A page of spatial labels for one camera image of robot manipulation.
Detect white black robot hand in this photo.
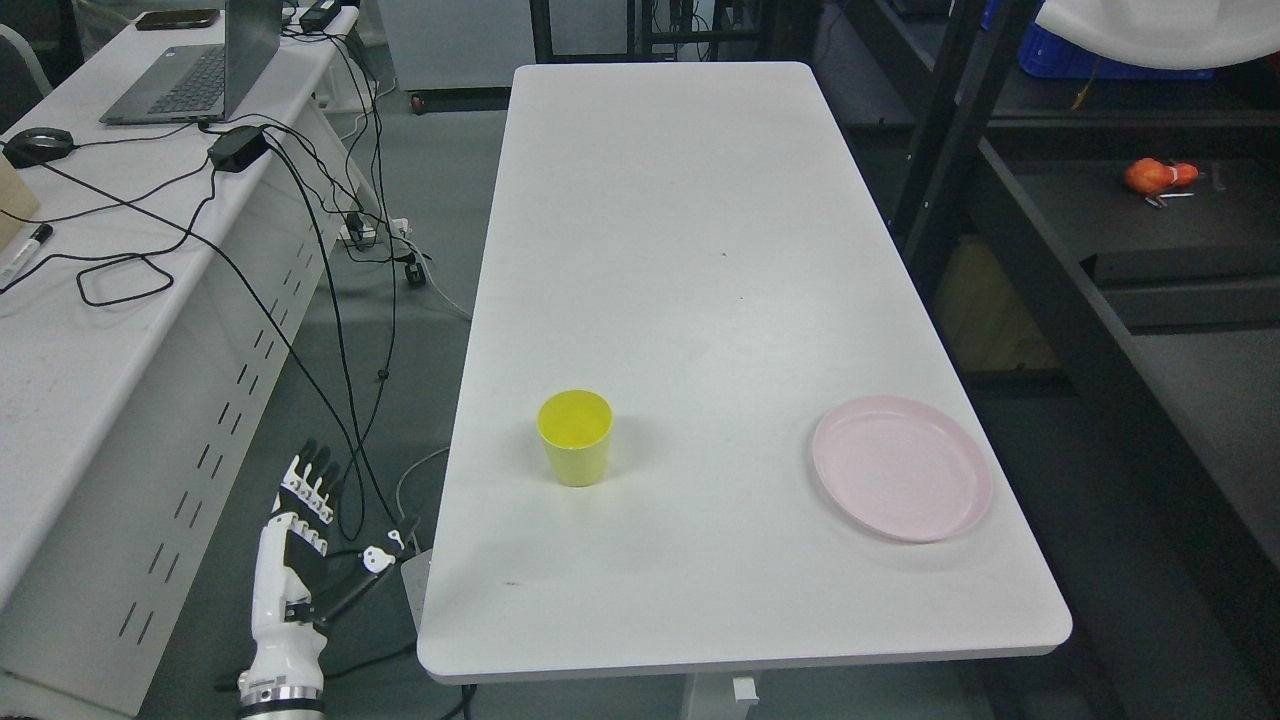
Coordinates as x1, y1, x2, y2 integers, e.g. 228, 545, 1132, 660
236, 439, 416, 711

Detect yellow plastic cup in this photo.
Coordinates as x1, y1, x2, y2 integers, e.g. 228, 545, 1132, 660
536, 389, 614, 487

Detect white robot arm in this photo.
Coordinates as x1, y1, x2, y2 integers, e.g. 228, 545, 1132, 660
236, 698, 325, 720

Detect black metal shelf rack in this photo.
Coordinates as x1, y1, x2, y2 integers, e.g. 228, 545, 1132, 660
815, 1, 1277, 705

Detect orange toy on shelf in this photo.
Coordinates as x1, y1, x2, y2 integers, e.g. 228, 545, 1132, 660
1123, 158, 1201, 196

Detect white side desk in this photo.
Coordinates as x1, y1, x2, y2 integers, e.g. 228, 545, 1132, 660
1, 26, 374, 719

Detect white power strip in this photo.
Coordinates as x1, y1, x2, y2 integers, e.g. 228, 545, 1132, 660
338, 213, 413, 254

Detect black marker pen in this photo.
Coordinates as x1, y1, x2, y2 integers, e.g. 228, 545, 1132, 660
1, 223, 52, 290

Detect black power adapter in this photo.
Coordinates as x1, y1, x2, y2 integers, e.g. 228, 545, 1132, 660
207, 126, 269, 173

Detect black computer mouse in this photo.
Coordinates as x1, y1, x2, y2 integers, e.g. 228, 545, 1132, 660
3, 127, 77, 169

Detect grey laptop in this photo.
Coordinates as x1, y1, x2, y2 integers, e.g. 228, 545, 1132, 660
99, 1, 283, 126

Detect white work table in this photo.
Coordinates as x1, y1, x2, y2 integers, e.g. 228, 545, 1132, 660
419, 61, 1073, 719

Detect black smartphone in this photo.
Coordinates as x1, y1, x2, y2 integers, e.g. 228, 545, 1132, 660
134, 8, 221, 32

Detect pink plastic plate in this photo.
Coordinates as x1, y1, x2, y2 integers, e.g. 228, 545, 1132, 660
810, 395, 995, 544

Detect black tangled cables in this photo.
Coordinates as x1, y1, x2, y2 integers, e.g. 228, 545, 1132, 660
0, 0, 433, 541

